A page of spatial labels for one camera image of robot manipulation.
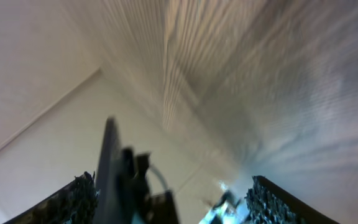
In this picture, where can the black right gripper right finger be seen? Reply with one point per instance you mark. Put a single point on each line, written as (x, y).
(269, 203)

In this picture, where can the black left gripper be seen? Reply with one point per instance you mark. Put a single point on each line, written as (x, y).
(140, 205)

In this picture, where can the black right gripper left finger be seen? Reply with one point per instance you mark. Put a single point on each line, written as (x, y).
(75, 203)

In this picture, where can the Samsung Galaxy smartphone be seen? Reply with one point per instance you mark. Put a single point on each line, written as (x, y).
(115, 168)

